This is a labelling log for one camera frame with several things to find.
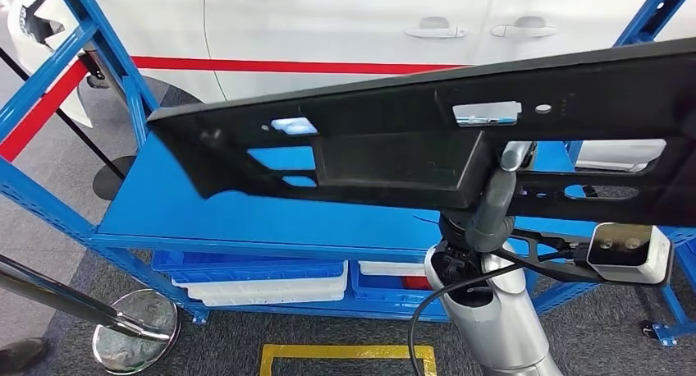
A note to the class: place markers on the blue metal shelf rack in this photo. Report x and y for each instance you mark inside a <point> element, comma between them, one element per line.
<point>217,216</point>

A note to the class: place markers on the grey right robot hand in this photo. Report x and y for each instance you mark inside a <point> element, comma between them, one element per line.
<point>492,221</point>

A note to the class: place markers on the white plastic bin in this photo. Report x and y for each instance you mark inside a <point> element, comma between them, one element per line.
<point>261,302</point>
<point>261,289</point>
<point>391,268</point>

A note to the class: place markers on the chrome stanchion post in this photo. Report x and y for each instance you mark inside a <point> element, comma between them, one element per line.
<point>136,335</point>

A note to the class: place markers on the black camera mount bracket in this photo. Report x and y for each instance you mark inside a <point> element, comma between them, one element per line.
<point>565,274</point>

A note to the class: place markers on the red item in bin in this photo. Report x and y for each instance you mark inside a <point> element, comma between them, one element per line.
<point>416,282</point>

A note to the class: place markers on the white car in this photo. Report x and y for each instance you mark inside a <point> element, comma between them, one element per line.
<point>326,25</point>

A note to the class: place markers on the red barrier belt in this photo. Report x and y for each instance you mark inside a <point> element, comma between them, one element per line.
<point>38,115</point>
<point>272,66</point>

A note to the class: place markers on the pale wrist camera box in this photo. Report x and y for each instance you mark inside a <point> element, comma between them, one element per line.
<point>647,265</point>

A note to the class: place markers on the black plastic trim panel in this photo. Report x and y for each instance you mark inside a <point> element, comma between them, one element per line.
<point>380,107</point>

